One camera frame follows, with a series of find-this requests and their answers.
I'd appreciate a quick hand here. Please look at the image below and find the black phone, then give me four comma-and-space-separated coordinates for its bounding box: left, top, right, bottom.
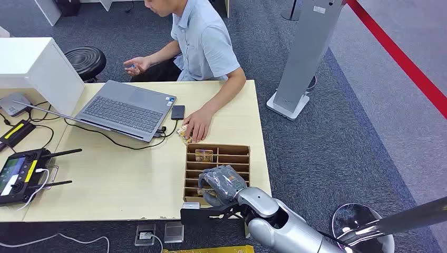
170, 105, 186, 121

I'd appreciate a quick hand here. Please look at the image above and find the black laptop cable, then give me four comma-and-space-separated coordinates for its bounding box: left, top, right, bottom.
64, 119, 179, 151

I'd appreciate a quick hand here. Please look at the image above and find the white router box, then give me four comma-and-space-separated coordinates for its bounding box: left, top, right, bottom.
0, 92, 33, 118

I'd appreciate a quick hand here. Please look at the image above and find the person's right hand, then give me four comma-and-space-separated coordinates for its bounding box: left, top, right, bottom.
123, 56, 152, 77

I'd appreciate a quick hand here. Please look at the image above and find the black round stool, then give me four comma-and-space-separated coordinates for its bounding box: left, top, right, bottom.
64, 46, 107, 83

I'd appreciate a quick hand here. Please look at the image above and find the white usb cable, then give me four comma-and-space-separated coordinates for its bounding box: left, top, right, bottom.
16, 168, 50, 211

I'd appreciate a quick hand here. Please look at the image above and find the grey laptop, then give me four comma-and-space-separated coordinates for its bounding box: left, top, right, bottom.
12, 80, 177, 143

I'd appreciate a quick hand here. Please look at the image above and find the white floor cable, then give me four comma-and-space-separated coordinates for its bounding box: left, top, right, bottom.
0, 233, 110, 253

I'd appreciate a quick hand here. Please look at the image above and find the grey kiosk stand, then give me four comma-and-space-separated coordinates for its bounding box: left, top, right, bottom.
266, 0, 346, 121

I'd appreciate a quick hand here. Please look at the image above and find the black bin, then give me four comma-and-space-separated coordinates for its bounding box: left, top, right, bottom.
54, 0, 81, 17

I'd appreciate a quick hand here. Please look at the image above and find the person's left hand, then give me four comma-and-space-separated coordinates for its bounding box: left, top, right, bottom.
182, 107, 213, 144

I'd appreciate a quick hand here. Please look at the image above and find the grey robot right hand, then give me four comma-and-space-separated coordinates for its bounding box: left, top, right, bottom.
198, 165, 248, 207

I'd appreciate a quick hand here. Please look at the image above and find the grey floor socket plate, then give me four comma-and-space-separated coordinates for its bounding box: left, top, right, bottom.
163, 222, 184, 244

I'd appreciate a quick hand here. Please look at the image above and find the red barrier belt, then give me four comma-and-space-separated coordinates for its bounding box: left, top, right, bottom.
345, 0, 447, 120

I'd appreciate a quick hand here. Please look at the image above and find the wooden slotted card box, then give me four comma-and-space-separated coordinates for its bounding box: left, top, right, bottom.
183, 143, 251, 207

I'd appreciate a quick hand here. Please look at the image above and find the chrome stanchion with base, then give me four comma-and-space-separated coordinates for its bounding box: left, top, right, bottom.
332, 196, 447, 253

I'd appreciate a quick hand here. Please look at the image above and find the thin black desk cable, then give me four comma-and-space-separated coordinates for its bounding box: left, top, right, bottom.
27, 101, 61, 149

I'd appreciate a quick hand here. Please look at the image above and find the black device with yellow label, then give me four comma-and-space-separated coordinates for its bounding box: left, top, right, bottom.
0, 120, 37, 151

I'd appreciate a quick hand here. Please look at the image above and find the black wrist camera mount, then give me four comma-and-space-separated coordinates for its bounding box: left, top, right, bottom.
180, 201, 245, 226

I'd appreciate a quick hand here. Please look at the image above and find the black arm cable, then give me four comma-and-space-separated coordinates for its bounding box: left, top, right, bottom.
317, 230, 353, 253

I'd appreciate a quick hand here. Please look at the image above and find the gold patterned card stack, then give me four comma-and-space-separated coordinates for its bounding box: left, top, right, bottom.
176, 124, 193, 145

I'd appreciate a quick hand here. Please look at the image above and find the white cabinet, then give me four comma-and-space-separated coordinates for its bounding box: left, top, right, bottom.
0, 37, 85, 116

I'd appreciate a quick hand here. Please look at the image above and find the white furniture panel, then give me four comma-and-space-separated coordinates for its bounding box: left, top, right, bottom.
34, 0, 62, 27

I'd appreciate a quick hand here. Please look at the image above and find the floor socket with plug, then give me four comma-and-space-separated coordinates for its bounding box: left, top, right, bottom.
134, 224, 157, 247

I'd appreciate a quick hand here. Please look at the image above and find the person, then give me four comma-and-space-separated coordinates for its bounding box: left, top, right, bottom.
123, 0, 247, 144

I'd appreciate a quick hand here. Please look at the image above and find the grey round stand base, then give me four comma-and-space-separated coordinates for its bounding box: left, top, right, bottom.
281, 0, 302, 21

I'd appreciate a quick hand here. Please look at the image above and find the black remote controller with antennas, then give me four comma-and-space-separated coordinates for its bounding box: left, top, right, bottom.
0, 148, 83, 207

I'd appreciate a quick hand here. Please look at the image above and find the yellow patterned object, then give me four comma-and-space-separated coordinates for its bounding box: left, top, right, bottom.
162, 245, 256, 253

